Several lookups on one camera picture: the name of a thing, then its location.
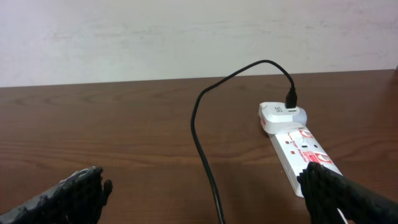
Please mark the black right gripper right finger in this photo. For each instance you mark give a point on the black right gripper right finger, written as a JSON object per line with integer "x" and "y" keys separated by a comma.
{"x": 332, "y": 198}

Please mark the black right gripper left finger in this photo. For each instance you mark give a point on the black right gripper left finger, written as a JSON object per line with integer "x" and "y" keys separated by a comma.
{"x": 78, "y": 199}

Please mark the white usb charger plug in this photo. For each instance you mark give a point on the white usb charger plug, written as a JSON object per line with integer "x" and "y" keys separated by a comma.
{"x": 277, "y": 119}

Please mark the white power strip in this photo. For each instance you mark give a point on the white power strip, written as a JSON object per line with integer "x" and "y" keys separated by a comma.
{"x": 295, "y": 150}

